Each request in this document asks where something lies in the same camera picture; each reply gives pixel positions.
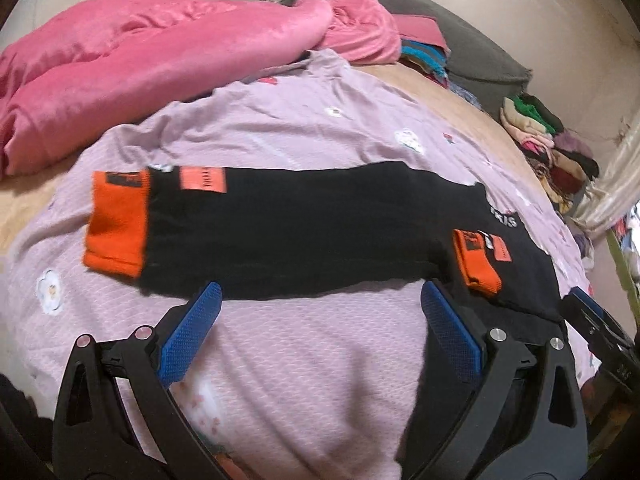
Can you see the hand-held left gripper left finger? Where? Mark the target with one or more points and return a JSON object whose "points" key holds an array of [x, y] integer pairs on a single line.
{"points": [[190, 330]]}

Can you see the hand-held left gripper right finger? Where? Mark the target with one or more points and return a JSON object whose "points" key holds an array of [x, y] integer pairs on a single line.
{"points": [[450, 330]]}

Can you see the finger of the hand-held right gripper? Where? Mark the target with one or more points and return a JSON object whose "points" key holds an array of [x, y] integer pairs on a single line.
{"points": [[590, 317]]}

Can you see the black sweater with orange cuffs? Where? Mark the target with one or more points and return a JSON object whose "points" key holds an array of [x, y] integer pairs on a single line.
{"points": [[300, 230]]}

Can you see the pile of mixed folded clothes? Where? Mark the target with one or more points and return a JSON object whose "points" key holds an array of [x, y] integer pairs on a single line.
{"points": [[540, 130]]}

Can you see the stack of colourful folded clothes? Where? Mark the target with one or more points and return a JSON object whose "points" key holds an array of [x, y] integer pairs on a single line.
{"points": [[425, 60]]}

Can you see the purple crumpled cloth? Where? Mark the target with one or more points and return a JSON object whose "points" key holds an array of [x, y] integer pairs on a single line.
{"points": [[585, 250]]}

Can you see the lilac printed bed sheet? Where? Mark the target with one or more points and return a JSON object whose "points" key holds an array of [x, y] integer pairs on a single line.
{"points": [[300, 360]]}

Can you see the cream shiny curtain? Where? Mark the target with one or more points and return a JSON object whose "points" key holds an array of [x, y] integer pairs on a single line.
{"points": [[615, 185]]}

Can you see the pink fleece blanket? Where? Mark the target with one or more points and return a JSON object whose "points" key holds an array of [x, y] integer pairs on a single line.
{"points": [[125, 60]]}

